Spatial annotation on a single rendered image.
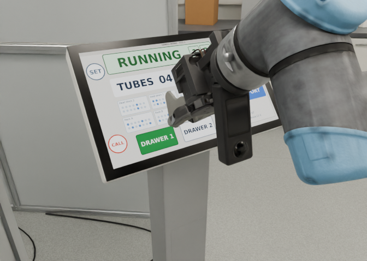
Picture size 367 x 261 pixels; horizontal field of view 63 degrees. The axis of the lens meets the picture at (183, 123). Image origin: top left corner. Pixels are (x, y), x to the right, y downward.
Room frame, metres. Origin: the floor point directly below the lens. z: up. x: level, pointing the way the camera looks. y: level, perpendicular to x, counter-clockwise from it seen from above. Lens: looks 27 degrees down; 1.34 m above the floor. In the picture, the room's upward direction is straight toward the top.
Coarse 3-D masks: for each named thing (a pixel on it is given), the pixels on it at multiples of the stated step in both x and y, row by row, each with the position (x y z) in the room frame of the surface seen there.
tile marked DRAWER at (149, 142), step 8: (160, 128) 0.61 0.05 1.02; (168, 128) 0.62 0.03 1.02; (136, 136) 0.58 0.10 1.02; (144, 136) 0.58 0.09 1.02; (152, 136) 0.59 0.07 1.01; (160, 136) 0.60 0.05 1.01; (168, 136) 0.60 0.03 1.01; (144, 144) 0.57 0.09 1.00; (152, 144) 0.58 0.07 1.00; (160, 144) 0.58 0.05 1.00; (168, 144) 0.59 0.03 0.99; (176, 144) 0.60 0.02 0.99; (144, 152) 0.56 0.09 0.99
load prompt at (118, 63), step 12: (156, 48) 0.75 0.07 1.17; (168, 48) 0.76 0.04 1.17; (180, 48) 0.78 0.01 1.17; (192, 48) 0.79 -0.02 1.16; (204, 48) 0.81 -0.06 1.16; (108, 60) 0.68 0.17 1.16; (120, 60) 0.69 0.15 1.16; (132, 60) 0.70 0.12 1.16; (144, 60) 0.71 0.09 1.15; (156, 60) 0.73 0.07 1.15; (168, 60) 0.74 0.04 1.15; (108, 72) 0.66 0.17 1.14; (120, 72) 0.67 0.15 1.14
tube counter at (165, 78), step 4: (156, 72) 0.70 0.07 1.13; (160, 72) 0.71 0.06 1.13; (164, 72) 0.71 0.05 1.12; (168, 72) 0.72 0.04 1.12; (160, 76) 0.70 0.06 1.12; (164, 76) 0.71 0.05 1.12; (168, 76) 0.71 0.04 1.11; (172, 76) 0.71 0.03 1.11; (160, 80) 0.69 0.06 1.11; (164, 80) 0.70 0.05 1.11; (168, 80) 0.70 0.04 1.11; (172, 80) 0.71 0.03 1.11; (160, 84) 0.69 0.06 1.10; (164, 84) 0.69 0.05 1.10; (168, 84) 0.69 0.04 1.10; (172, 84) 0.70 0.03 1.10
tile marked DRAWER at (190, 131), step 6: (204, 120) 0.67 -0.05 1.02; (210, 120) 0.67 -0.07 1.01; (180, 126) 0.63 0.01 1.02; (186, 126) 0.64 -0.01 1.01; (192, 126) 0.64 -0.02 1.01; (198, 126) 0.65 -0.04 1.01; (204, 126) 0.65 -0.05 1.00; (210, 126) 0.66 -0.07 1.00; (186, 132) 0.63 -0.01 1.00; (192, 132) 0.63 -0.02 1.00; (198, 132) 0.64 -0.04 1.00; (204, 132) 0.64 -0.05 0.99; (210, 132) 0.65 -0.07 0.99; (186, 138) 0.62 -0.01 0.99; (192, 138) 0.62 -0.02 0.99; (198, 138) 0.63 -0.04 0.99
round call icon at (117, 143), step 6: (108, 138) 0.55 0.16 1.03; (114, 138) 0.56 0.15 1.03; (120, 138) 0.56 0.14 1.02; (126, 138) 0.57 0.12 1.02; (108, 144) 0.55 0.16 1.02; (114, 144) 0.55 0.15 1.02; (120, 144) 0.55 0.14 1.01; (126, 144) 0.56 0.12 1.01; (114, 150) 0.54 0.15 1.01; (120, 150) 0.54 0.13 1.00; (126, 150) 0.55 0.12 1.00
